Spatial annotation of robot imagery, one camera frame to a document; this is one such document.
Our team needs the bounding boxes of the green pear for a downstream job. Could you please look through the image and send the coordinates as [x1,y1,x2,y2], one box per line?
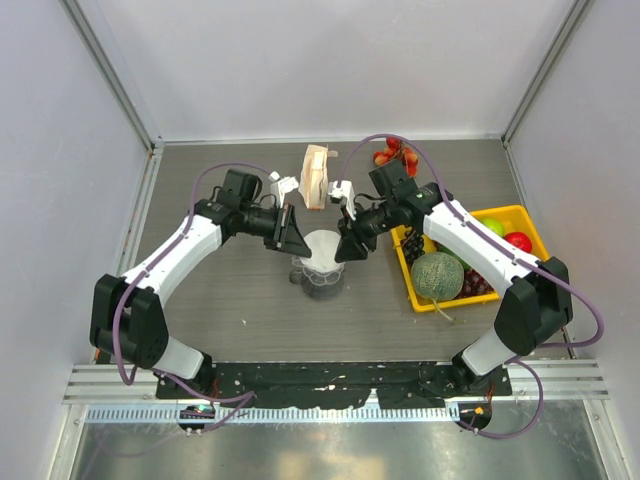
[481,218,505,237]

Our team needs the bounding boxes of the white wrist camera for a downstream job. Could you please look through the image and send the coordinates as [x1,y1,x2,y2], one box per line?
[328,180,356,220]
[268,171,299,208]

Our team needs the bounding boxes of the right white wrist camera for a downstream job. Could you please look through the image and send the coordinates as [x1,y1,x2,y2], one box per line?
[328,180,356,220]

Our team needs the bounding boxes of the red apple upper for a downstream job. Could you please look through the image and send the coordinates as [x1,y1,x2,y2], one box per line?
[504,231,533,253]

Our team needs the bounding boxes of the clear plastic coffee dripper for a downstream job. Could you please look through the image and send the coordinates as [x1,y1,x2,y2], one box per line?
[289,256,344,287]

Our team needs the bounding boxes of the white slotted cable duct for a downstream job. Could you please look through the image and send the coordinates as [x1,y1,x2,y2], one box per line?
[85,403,460,425]

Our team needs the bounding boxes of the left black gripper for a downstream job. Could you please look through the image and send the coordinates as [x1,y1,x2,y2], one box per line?
[240,202,312,256]

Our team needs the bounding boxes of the grey glass coffee server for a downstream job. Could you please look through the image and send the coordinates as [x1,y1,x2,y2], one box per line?
[289,268,344,301]

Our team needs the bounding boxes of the coffee filter paper pack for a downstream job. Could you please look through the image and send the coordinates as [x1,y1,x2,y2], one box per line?
[298,144,338,211]

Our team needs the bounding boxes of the netted green melon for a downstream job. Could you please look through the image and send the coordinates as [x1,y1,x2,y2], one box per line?
[410,252,464,301]

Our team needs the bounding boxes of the purple grape bunch lower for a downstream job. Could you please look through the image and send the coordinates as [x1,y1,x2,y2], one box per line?
[457,269,494,299]

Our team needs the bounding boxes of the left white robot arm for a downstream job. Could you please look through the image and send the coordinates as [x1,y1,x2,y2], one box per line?
[89,164,311,398]

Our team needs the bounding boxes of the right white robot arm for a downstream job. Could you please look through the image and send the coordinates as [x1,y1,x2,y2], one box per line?
[328,163,573,397]

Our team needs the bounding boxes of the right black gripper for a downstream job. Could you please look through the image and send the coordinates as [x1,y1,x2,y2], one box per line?
[335,198,398,264]

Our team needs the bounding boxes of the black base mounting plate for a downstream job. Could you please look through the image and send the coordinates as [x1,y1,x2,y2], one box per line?
[156,361,512,410]

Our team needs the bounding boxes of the white paper coffee filter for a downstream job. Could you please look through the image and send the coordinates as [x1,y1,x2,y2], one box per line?
[304,230,340,266]

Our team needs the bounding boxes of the black grape bunch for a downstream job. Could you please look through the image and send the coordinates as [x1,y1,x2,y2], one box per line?
[400,228,424,267]

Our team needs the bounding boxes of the green lime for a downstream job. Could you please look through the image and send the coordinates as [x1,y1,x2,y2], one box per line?
[435,243,472,272]

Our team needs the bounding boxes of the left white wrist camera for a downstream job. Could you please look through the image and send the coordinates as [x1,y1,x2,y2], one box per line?
[268,171,299,208]

